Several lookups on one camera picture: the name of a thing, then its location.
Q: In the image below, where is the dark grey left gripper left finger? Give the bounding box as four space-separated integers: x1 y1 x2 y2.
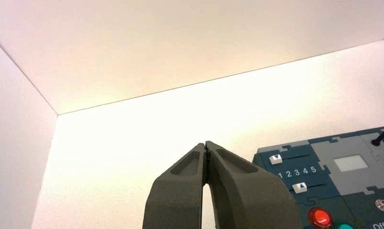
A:
143 143 208 229

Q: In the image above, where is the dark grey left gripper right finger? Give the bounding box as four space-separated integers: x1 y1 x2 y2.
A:
205 141 303 229

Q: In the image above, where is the white slider cap up arrow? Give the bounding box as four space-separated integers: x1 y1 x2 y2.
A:
291 182 308 194

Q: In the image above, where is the red round push button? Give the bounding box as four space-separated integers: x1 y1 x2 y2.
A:
308 207 333 229

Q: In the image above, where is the teal and grey control box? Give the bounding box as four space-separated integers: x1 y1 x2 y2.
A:
252 125 384 229

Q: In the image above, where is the white rectangular display window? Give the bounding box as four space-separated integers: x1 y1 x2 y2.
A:
333 155 369 173

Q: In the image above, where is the black banana plug lead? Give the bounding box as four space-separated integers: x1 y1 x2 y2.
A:
371 121 384 147

